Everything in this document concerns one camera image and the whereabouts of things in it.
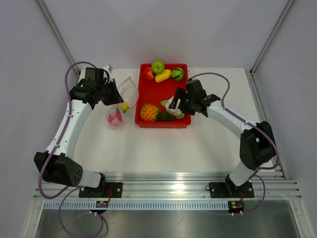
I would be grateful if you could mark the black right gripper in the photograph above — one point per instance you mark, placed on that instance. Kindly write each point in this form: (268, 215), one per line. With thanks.
(181, 93)

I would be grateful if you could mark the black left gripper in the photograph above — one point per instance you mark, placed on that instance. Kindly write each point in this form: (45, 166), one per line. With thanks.
(115, 98)

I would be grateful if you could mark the toy watermelon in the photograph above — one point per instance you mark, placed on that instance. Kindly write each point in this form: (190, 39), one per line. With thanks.
(177, 74)

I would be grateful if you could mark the clear zip top bag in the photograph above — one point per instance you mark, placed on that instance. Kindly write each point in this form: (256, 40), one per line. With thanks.
(129, 92)

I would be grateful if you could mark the green toy lime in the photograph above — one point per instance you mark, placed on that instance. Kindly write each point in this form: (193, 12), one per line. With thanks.
(124, 107)

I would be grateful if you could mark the red toy apple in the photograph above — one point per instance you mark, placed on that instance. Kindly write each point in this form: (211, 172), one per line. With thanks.
(115, 118)

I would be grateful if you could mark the yellow toy mango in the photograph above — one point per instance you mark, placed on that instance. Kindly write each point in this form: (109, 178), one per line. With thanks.
(165, 75)

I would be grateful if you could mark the toy pineapple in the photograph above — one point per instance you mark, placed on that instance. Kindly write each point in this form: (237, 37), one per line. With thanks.
(152, 113)

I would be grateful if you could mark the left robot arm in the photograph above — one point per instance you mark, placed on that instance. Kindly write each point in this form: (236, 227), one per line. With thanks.
(56, 164)

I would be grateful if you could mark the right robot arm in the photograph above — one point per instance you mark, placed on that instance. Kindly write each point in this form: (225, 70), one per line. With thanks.
(257, 144)

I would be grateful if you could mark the red plastic tray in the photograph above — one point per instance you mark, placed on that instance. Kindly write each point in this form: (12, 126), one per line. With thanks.
(151, 92)

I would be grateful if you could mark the green toy apple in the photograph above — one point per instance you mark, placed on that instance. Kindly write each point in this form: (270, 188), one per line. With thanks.
(158, 67)

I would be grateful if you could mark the red toy tomato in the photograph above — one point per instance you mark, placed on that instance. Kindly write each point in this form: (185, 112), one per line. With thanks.
(148, 74)

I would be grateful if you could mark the right circuit board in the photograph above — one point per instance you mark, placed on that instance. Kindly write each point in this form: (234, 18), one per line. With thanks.
(236, 207)

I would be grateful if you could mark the circuit board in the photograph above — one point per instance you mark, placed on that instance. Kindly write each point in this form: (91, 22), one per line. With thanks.
(102, 204)
(236, 207)

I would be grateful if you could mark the left circuit board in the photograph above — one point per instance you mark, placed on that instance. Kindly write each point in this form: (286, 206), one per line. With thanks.
(102, 204)

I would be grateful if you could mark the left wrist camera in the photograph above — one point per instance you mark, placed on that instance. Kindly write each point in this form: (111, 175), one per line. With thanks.
(108, 68)

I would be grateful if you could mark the left aluminium frame post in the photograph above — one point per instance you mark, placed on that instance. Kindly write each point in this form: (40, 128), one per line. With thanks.
(55, 30)

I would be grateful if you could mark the aluminium frame post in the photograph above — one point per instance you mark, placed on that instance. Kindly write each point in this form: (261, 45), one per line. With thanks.
(272, 35)
(55, 30)

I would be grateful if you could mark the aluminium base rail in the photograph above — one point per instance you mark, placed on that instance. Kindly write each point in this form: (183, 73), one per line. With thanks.
(191, 186)

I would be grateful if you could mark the white slotted cable duct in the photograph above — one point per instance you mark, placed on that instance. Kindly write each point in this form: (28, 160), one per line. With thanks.
(138, 205)

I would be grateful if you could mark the right aluminium frame post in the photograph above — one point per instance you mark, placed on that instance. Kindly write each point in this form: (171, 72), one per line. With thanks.
(272, 35)

